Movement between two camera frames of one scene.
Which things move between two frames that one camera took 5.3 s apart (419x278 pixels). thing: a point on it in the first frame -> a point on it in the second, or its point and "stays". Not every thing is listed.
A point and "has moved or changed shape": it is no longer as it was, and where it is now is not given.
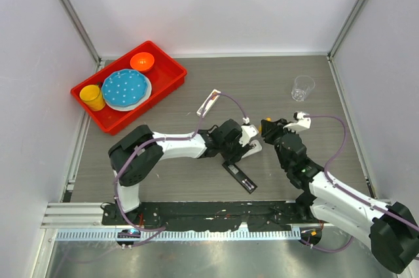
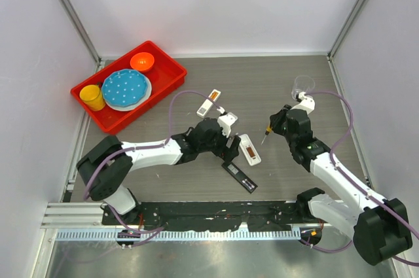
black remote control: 241,178 stays
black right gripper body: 273,128 -> 277,120
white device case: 248,132 -> 226,121
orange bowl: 142,61 stays
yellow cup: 91,95 stays
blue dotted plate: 124,87 stays
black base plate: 214,216 stays
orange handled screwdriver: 268,119 has moved or changed shape
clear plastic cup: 302,85 stays
